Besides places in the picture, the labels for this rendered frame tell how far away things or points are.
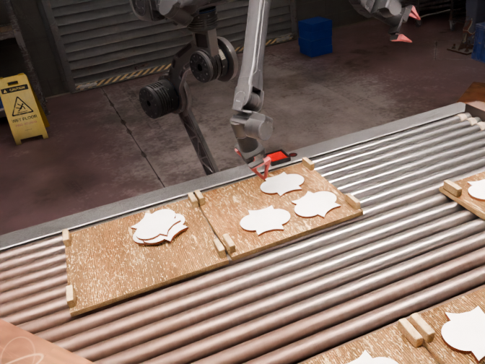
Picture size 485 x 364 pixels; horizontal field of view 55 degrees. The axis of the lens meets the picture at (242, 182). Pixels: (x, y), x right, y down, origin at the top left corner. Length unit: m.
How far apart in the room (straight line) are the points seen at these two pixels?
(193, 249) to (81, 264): 0.31
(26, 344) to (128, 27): 5.22
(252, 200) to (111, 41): 4.74
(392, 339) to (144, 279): 0.62
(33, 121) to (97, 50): 1.51
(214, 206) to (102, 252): 0.36
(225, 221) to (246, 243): 0.13
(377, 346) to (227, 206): 0.64
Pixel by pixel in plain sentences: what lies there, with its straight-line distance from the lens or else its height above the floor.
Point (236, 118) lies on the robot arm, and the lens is 1.37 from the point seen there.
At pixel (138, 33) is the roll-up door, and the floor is 0.51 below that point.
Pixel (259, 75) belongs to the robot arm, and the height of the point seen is 1.30.
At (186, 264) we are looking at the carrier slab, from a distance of 1.26.
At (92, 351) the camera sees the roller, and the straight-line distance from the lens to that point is 1.16.
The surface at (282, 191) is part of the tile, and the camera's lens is 1.48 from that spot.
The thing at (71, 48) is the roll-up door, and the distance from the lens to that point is 5.98.
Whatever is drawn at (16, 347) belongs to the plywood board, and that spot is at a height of 1.04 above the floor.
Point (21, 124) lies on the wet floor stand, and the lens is 4.89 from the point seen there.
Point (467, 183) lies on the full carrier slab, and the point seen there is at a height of 0.94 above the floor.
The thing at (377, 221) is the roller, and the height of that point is 0.92.
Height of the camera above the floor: 1.73
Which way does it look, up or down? 31 degrees down
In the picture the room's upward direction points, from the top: 8 degrees counter-clockwise
